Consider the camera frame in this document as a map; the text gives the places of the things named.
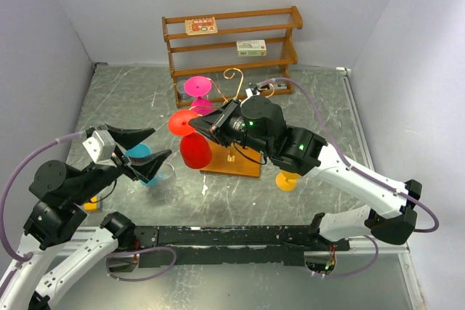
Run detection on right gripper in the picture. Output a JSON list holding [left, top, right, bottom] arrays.
[[188, 97, 272, 157]]

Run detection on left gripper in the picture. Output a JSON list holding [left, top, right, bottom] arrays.
[[70, 121, 172, 203]]

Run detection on red wine glass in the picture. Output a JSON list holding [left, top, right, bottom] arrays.
[[168, 110, 213, 169]]

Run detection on pink wine glass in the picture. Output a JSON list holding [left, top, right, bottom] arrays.
[[184, 76, 214, 115]]

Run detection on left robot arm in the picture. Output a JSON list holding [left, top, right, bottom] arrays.
[[1, 124, 171, 309]]

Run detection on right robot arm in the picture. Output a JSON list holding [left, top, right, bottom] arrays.
[[189, 95, 422, 250]]

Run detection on blue wine glass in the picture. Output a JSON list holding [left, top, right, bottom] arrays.
[[124, 143, 164, 187]]

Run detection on gold wine glass rack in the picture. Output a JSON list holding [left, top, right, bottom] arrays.
[[201, 78, 262, 178]]

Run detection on clear wine glass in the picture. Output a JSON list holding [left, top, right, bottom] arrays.
[[155, 163, 185, 205]]

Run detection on wooden shelf rack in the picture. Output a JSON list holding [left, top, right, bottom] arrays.
[[161, 5, 303, 86]]

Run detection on yellow wine glass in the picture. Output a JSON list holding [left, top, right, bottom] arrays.
[[275, 171, 301, 192]]

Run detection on yellow grey sponge block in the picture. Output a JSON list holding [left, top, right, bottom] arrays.
[[83, 196, 102, 213]]

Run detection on green white small box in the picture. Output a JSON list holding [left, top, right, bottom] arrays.
[[236, 40, 267, 57]]

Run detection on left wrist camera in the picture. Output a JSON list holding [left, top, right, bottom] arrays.
[[82, 130, 116, 165]]

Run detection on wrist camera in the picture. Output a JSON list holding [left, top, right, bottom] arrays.
[[246, 84, 265, 98], [82, 130, 116, 165]]

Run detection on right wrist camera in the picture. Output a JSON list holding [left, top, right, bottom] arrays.
[[246, 84, 265, 98]]

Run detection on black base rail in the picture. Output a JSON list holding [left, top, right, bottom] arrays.
[[127, 225, 349, 266]]

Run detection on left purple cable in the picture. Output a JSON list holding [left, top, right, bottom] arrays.
[[0, 128, 96, 264]]

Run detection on purple cable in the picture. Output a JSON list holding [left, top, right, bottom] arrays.
[[0, 128, 96, 264], [261, 77, 440, 233]]

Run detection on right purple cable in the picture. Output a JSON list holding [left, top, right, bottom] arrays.
[[261, 77, 440, 233]]

